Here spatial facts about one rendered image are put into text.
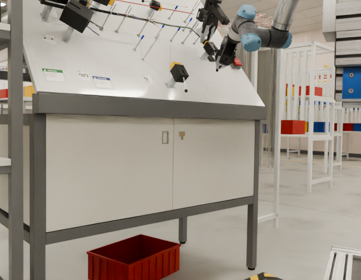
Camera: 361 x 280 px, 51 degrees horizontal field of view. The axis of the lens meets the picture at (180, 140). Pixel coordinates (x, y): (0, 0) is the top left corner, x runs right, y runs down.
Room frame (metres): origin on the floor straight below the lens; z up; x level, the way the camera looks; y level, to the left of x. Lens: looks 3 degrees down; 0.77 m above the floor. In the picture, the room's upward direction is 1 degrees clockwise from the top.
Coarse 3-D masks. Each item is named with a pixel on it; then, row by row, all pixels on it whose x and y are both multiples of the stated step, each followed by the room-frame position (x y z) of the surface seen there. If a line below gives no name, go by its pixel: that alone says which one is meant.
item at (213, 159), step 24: (192, 120) 1.68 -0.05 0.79; (216, 120) 1.78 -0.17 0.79; (240, 120) 1.89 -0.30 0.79; (192, 144) 1.68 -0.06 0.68; (216, 144) 1.78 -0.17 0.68; (240, 144) 1.89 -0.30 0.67; (192, 168) 1.68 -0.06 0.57; (216, 168) 1.78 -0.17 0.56; (240, 168) 1.90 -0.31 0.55; (192, 192) 1.68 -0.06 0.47; (216, 192) 1.78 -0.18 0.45; (240, 192) 1.90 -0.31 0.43
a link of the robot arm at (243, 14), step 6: (246, 6) 1.58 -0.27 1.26; (252, 6) 1.59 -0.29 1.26; (240, 12) 1.57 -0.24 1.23; (246, 12) 1.56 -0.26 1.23; (252, 12) 1.57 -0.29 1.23; (240, 18) 1.58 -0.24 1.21; (246, 18) 1.57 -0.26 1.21; (252, 18) 1.57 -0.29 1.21; (234, 24) 1.63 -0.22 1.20; (234, 30) 1.64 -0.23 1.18
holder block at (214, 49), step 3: (207, 42) 1.86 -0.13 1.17; (210, 42) 1.87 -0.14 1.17; (213, 42) 1.89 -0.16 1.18; (207, 45) 1.86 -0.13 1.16; (210, 45) 1.85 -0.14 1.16; (213, 45) 1.87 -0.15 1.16; (204, 48) 1.88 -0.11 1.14; (207, 48) 1.86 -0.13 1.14; (210, 48) 1.85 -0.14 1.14; (213, 48) 1.85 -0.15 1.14; (216, 48) 1.87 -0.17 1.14; (207, 51) 1.87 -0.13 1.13; (210, 51) 1.85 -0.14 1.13; (213, 51) 1.85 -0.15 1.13; (216, 51) 1.87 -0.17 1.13; (210, 54) 1.87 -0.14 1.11; (213, 54) 1.88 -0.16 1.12
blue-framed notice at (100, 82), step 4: (92, 76) 1.38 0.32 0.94; (96, 76) 1.40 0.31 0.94; (96, 80) 1.38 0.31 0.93; (100, 80) 1.39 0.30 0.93; (104, 80) 1.41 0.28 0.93; (108, 80) 1.42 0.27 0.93; (96, 84) 1.37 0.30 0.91; (100, 84) 1.38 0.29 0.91; (104, 84) 1.39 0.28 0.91; (108, 84) 1.40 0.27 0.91; (104, 88) 1.38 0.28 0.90; (108, 88) 1.39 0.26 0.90; (112, 88) 1.40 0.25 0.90
